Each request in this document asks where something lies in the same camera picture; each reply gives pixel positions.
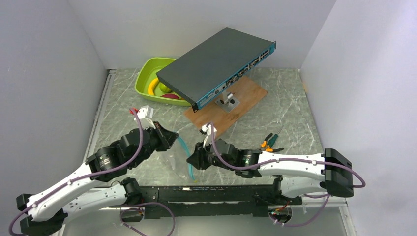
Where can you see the green toy pear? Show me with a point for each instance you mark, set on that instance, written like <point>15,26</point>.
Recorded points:
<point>164,88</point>

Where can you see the lime green plastic tray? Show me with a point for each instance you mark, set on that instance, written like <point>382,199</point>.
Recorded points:
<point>147,74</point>

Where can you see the dark grey network switch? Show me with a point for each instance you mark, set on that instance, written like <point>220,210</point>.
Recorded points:
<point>205,72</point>

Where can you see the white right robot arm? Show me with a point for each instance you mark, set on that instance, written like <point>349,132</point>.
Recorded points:
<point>297,174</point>

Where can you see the wooden board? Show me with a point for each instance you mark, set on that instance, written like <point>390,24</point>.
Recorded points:
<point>248,92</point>

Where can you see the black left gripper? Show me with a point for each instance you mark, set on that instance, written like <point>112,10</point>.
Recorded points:
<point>168,137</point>

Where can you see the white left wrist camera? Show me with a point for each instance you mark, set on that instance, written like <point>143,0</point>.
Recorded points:
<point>144,115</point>

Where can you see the yellow toy banana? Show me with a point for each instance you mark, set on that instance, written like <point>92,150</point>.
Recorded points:
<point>152,86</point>

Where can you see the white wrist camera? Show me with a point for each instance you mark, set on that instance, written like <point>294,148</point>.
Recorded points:
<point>144,115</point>
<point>210,132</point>

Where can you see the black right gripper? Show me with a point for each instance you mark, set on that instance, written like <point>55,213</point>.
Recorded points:
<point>197,159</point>

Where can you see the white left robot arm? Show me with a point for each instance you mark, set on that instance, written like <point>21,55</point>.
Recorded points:
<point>48,211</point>

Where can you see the green handled screwdriver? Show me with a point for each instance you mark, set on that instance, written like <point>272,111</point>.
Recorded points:
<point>271,138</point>

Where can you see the orange handled pliers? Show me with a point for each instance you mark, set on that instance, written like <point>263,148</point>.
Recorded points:
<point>271,149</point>

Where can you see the metal stand bracket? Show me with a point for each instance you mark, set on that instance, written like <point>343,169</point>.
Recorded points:
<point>227,101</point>

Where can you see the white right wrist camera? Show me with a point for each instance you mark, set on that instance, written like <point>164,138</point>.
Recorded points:
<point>210,132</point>

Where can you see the dark red toy fruit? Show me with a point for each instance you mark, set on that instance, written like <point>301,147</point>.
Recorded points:
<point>170,96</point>

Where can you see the clear zip top bag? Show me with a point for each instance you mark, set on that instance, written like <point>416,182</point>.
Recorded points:
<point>175,159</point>

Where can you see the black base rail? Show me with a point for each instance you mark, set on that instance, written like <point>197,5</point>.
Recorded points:
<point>210,200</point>

